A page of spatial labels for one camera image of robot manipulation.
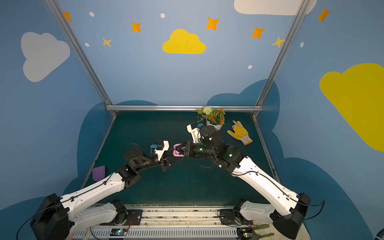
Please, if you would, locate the purple earbud charging case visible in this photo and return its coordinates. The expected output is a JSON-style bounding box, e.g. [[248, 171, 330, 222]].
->
[[173, 144, 184, 157]]

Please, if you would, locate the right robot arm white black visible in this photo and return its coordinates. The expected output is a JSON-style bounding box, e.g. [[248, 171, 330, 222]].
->
[[174, 126, 311, 240]]

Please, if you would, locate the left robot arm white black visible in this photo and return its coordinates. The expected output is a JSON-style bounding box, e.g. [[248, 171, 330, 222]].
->
[[30, 146, 185, 240]]

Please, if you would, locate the white potted flower plant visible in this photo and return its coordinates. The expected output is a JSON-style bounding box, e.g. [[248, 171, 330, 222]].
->
[[196, 106, 226, 130]]

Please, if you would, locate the yellow work glove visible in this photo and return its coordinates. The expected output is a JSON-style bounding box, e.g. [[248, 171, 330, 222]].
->
[[227, 121, 253, 146]]

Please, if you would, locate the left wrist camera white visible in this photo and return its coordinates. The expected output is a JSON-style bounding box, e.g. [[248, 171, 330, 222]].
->
[[151, 141, 170, 161]]

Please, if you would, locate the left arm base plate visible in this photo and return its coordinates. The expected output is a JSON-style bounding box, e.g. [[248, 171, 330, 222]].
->
[[100, 209, 143, 226]]

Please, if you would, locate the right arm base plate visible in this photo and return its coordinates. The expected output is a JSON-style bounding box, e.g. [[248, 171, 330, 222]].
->
[[217, 209, 252, 227]]

